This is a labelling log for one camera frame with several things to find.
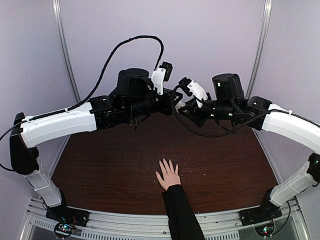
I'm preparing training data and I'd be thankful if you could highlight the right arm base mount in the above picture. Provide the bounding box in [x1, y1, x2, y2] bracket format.
[239, 206, 282, 238]

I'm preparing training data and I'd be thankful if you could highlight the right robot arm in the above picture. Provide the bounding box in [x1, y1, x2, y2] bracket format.
[177, 73, 320, 221]

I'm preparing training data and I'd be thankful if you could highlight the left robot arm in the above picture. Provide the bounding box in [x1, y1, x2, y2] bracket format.
[9, 68, 183, 222]

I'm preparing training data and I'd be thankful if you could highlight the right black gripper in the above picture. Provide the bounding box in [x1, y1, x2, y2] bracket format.
[178, 94, 237, 128]

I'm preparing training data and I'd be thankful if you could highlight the black sleeved forearm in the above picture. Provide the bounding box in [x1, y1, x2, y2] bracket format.
[161, 184, 205, 240]

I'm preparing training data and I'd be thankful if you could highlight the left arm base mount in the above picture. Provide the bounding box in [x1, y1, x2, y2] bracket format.
[45, 205, 90, 239]

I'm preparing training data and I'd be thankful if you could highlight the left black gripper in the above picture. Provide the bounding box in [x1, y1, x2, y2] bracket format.
[126, 87, 183, 120]

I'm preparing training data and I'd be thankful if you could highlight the left aluminium corner post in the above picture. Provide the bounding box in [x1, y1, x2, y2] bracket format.
[52, 0, 81, 103]

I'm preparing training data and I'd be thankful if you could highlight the white nail polish bottle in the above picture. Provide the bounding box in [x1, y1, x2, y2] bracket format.
[174, 100, 186, 112]

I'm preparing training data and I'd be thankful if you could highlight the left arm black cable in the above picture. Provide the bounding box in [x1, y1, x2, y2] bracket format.
[0, 35, 165, 172]

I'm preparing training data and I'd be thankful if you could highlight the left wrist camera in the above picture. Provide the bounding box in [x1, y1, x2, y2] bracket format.
[150, 61, 173, 96]

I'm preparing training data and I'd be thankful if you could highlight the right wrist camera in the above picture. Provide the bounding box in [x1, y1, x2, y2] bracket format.
[178, 77, 209, 108]

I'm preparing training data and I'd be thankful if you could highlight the right aluminium corner post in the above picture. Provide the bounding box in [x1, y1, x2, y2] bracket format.
[245, 0, 273, 99]

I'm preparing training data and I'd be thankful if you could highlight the aluminium corner post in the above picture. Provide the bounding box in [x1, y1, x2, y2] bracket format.
[245, 0, 273, 99]
[52, 0, 81, 103]

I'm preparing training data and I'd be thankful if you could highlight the person's hand on table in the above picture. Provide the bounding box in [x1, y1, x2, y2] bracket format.
[155, 158, 182, 191]

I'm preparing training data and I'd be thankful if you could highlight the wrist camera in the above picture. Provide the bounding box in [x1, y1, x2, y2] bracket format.
[178, 77, 209, 108]
[150, 61, 173, 96]

